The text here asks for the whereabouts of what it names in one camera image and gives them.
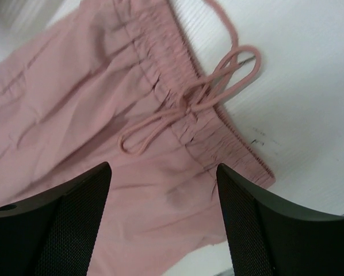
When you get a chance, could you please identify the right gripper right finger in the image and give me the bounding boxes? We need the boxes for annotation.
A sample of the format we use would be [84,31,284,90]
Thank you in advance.
[216,164,344,275]

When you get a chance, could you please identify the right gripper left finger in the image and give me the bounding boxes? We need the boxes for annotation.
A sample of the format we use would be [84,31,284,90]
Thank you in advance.
[0,162,112,275]

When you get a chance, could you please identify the pink trousers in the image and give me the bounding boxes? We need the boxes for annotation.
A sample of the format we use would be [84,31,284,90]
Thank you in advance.
[0,1,275,275]

